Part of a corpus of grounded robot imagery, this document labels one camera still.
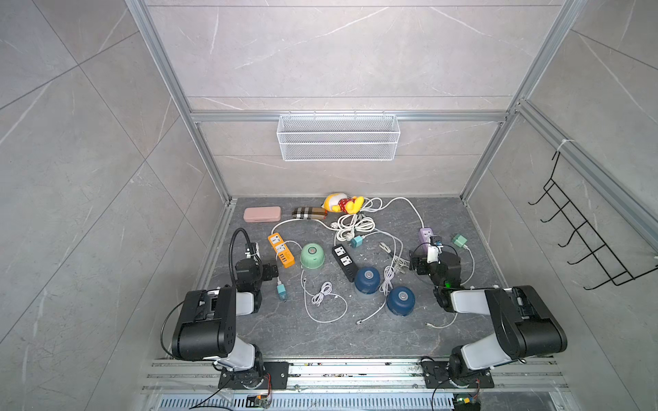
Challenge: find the green usb charger cube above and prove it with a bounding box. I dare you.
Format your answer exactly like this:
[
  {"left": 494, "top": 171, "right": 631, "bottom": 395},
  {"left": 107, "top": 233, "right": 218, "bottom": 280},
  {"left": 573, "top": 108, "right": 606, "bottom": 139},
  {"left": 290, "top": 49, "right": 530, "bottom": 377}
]
[{"left": 452, "top": 234, "right": 468, "bottom": 248}]

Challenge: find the blue meat grinder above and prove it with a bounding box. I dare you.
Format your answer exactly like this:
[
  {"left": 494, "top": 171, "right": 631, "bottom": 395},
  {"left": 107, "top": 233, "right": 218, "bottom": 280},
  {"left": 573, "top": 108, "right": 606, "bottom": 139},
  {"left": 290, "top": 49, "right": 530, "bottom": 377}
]
[
  {"left": 354, "top": 267, "right": 381, "bottom": 296},
  {"left": 387, "top": 286, "right": 416, "bottom": 317}
]

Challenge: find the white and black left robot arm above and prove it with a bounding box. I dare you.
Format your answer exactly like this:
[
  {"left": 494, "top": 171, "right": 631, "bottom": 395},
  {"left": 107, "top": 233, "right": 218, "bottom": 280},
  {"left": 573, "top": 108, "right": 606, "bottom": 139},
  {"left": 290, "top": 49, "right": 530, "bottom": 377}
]
[{"left": 159, "top": 228, "right": 279, "bottom": 388}]

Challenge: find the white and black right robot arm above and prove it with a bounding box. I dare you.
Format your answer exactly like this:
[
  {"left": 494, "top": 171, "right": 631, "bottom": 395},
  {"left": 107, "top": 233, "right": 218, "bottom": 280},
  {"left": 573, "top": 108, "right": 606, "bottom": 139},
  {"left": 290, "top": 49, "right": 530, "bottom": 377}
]
[{"left": 409, "top": 243, "right": 567, "bottom": 385}]

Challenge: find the green meat grinder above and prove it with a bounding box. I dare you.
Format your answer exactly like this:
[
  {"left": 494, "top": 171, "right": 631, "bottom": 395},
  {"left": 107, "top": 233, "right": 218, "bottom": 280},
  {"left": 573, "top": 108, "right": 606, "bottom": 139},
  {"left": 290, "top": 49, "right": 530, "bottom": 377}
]
[{"left": 300, "top": 243, "right": 326, "bottom": 270}]

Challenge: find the teal charger plug left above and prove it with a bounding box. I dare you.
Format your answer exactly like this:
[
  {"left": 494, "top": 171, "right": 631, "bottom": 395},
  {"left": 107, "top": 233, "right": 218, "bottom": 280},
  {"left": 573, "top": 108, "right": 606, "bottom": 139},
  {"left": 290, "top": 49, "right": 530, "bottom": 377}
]
[{"left": 277, "top": 280, "right": 288, "bottom": 301}]

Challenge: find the teal charger plug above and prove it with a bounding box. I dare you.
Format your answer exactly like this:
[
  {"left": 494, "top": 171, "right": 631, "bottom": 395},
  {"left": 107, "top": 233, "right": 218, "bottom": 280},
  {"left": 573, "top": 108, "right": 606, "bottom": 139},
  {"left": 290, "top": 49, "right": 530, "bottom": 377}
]
[
  {"left": 350, "top": 236, "right": 364, "bottom": 248},
  {"left": 277, "top": 280, "right": 288, "bottom": 301}
]

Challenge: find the orange power strip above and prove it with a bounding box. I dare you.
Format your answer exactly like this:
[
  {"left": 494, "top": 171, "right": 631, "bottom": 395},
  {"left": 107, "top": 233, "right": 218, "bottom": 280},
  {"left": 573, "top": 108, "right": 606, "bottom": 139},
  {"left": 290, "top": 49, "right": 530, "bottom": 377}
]
[{"left": 267, "top": 233, "right": 295, "bottom": 269}]

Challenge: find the purple power strip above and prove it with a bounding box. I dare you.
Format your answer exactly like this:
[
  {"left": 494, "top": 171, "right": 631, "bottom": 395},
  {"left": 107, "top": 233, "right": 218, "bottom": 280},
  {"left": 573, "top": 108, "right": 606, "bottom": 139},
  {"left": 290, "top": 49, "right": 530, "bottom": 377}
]
[{"left": 418, "top": 227, "right": 435, "bottom": 245}]

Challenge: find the pink rectangular case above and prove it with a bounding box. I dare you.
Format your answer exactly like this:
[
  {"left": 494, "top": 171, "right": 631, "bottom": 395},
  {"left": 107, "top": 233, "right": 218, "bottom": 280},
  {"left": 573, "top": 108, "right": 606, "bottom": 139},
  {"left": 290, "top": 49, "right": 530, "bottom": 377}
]
[{"left": 243, "top": 207, "right": 282, "bottom": 224}]

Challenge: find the brown plaid pouch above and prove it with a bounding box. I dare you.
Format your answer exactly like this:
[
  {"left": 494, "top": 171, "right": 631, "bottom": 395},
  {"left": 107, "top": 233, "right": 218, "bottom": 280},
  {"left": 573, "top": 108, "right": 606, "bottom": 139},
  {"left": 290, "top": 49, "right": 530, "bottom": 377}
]
[{"left": 291, "top": 207, "right": 328, "bottom": 220}]

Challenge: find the teal charger plug centre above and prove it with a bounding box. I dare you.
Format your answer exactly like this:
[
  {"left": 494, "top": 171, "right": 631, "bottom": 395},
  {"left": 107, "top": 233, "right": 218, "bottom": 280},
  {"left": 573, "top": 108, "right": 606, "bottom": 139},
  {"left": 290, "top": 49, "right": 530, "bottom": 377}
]
[{"left": 350, "top": 236, "right": 364, "bottom": 248}]

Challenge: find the black power strip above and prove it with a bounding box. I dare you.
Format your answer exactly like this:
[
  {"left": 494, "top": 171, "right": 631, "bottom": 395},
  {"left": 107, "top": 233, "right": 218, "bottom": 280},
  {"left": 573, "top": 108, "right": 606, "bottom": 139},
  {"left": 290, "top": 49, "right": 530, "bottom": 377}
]
[{"left": 332, "top": 245, "right": 359, "bottom": 283}]

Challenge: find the yellow duck plush toy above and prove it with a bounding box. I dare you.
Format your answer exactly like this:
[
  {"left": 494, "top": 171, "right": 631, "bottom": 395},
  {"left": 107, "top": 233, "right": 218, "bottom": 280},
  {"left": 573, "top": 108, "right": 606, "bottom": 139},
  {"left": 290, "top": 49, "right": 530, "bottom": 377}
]
[{"left": 322, "top": 193, "right": 365, "bottom": 215}]

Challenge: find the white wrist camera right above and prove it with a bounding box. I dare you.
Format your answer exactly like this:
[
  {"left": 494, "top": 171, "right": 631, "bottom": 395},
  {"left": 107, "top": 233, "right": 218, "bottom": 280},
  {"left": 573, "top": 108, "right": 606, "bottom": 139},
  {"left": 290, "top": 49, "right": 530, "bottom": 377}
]
[{"left": 426, "top": 236, "right": 443, "bottom": 264}]

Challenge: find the white coiled usb cable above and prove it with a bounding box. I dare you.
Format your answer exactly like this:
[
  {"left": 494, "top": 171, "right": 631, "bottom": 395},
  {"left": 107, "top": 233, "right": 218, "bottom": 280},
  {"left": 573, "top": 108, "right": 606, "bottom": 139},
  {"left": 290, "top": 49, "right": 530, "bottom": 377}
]
[{"left": 300, "top": 271, "right": 350, "bottom": 325}]

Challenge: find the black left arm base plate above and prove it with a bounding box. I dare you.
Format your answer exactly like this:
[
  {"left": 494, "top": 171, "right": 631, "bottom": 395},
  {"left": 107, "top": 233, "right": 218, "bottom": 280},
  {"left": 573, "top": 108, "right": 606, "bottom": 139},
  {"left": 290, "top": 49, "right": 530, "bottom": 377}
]
[{"left": 218, "top": 361, "right": 291, "bottom": 390}]

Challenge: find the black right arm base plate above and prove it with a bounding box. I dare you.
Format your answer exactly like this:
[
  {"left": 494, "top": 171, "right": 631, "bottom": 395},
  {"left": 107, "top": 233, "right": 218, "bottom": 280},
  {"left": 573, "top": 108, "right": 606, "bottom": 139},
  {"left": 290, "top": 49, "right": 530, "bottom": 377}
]
[{"left": 418, "top": 356, "right": 495, "bottom": 389}]

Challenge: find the white wire mesh basket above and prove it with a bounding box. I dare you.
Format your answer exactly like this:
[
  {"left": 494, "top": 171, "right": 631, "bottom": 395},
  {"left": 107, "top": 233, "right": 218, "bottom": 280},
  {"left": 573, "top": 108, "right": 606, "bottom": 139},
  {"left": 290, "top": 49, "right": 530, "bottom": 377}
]
[{"left": 276, "top": 114, "right": 401, "bottom": 162}]

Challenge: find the black wire hook rack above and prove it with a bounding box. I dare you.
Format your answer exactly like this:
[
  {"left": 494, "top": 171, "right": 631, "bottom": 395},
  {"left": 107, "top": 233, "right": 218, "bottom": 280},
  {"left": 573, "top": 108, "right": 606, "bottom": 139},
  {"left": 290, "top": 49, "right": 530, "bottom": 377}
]
[{"left": 528, "top": 152, "right": 657, "bottom": 291}]

